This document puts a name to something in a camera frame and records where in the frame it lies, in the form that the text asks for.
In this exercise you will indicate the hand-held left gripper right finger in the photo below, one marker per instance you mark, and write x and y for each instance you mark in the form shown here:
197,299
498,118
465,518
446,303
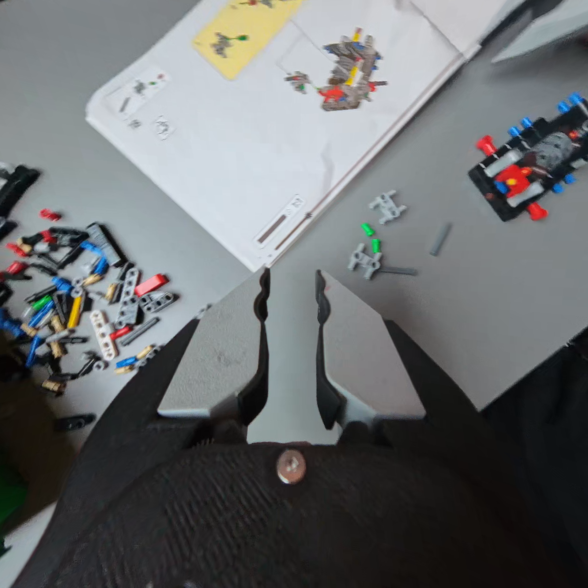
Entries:
372,367

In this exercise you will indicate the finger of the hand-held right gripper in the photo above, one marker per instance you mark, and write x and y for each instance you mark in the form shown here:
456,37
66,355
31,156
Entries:
505,18
546,32

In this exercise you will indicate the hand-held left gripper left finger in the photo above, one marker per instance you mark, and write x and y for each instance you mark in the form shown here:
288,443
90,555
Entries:
211,363

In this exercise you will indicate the dark grey lego axle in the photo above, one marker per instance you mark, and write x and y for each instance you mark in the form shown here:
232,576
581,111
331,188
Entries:
441,239
399,270

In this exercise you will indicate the pile of lego pieces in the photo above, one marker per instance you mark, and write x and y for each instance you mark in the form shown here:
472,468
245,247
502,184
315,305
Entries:
128,298

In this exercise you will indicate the grey lego H connector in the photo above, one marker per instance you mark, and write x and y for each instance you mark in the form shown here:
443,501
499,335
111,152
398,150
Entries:
365,262
388,206

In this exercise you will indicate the green lego pin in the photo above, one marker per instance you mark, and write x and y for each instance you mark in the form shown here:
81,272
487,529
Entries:
375,246
367,228

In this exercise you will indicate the black lego frame assembly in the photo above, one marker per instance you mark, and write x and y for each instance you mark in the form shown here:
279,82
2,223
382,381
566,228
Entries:
514,179

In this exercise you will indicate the lego instruction booklet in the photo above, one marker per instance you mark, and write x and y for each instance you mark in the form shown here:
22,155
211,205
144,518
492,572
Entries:
229,138

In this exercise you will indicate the green plastic bin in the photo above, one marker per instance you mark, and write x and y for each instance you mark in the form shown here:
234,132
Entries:
11,500

